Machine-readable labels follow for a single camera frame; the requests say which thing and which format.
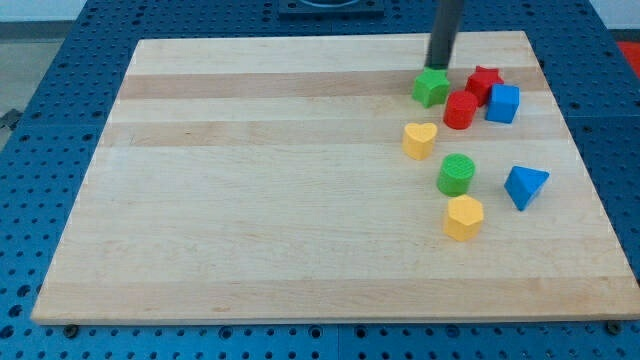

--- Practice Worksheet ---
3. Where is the yellow hexagon block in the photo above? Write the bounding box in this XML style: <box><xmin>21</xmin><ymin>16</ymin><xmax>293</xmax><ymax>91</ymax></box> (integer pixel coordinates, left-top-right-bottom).
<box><xmin>443</xmin><ymin>195</ymin><xmax>484</xmax><ymax>242</ymax></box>

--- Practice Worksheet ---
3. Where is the red cylinder block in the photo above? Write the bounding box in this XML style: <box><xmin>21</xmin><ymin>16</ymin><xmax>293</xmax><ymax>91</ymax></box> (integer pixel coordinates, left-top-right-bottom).
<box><xmin>443</xmin><ymin>90</ymin><xmax>478</xmax><ymax>130</ymax></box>

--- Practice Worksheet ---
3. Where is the red star block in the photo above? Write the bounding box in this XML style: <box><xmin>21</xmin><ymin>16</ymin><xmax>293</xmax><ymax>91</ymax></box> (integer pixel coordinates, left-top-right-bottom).
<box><xmin>465</xmin><ymin>66</ymin><xmax>504</xmax><ymax>107</ymax></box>

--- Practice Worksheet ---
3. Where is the blue cube block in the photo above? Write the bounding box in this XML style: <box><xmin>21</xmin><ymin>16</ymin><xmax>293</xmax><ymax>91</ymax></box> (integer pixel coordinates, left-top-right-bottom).
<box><xmin>485</xmin><ymin>84</ymin><xmax>520</xmax><ymax>124</ymax></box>

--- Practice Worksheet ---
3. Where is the blue triangle block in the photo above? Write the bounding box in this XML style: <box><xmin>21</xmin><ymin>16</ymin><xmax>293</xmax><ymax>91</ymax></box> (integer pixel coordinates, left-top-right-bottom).
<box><xmin>504</xmin><ymin>166</ymin><xmax>550</xmax><ymax>211</ymax></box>

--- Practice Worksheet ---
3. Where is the green cylinder block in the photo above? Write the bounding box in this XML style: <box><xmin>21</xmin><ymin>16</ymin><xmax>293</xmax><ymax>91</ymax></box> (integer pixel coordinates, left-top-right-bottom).
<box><xmin>436</xmin><ymin>153</ymin><xmax>475</xmax><ymax>197</ymax></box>

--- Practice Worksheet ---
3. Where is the green star block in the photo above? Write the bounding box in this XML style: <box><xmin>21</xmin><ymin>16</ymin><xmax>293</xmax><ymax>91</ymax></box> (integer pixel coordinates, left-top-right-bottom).
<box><xmin>412</xmin><ymin>67</ymin><xmax>450</xmax><ymax>108</ymax></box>

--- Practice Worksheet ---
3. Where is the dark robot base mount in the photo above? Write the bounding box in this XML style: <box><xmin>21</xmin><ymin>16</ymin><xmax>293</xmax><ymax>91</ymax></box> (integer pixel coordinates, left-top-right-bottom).
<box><xmin>278</xmin><ymin>0</ymin><xmax>385</xmax><ymax>19</ymax></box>

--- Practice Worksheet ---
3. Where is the dark grey robot pusher rod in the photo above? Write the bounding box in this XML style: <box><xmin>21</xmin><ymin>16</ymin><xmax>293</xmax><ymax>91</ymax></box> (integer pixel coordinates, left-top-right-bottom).
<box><xmin>424</xmin><ymin>0</ymin><xmax>465</xmax><ymax>70</ymax></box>

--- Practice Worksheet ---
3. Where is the yellow heart block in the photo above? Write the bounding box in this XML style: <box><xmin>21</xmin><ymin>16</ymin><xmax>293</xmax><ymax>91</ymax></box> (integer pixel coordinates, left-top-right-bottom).
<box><xmin>402</xmin><ymin>123</ymin><xmax>438</xmax><ymax>160</ymax></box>

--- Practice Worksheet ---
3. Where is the wooden board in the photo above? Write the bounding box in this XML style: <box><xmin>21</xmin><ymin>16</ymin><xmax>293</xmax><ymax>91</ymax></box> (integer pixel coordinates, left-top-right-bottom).
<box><xmin>31</xmin><ymin>31</ymin><xmax>639</xmax><ymax>325</ymax></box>

